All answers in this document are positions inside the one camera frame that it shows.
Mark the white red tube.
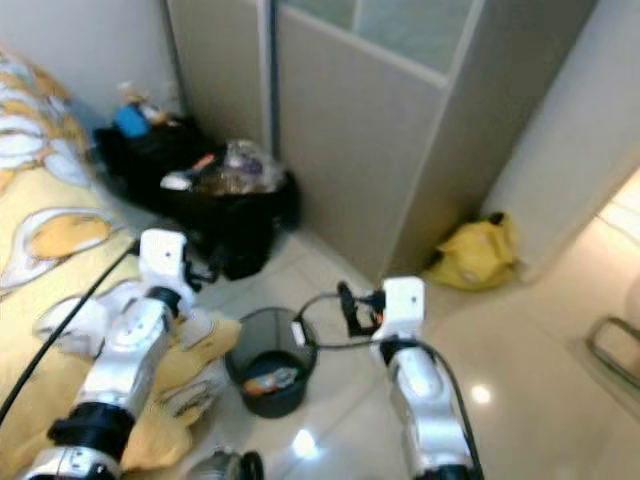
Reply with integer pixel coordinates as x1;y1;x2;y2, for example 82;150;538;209
162;152;219;191

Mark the yellow plastic bag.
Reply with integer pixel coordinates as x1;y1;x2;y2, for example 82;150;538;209
422;212;521;293

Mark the black mesh wastebasket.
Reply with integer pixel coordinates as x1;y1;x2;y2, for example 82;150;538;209
225;307;321;419

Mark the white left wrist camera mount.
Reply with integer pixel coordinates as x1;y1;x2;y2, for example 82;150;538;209
138;228;189;293

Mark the yellow patterned blanket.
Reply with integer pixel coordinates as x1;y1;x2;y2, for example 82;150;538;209
0;50;243;479

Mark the beige wardrobe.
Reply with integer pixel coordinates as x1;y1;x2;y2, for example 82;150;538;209
165;0;640;286

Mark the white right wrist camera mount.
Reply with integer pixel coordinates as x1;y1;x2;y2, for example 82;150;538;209
375;277;426;343

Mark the clear plastic bag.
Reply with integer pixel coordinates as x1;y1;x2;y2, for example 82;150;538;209
195;140;286;196

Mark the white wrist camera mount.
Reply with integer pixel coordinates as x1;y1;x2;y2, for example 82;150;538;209
375;277;426;343
138;228;189;293

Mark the black bag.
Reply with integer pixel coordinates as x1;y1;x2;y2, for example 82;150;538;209
95;115;301;281

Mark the grey metal rack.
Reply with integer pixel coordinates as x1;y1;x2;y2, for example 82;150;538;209
585;315;640;391

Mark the orange wrapper trash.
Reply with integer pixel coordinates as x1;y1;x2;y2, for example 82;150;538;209
240;365;301;398

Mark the blue bottle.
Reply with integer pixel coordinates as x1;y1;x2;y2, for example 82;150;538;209
115;103;151;139

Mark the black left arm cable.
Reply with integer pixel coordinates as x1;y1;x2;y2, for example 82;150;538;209
0;240;141;426

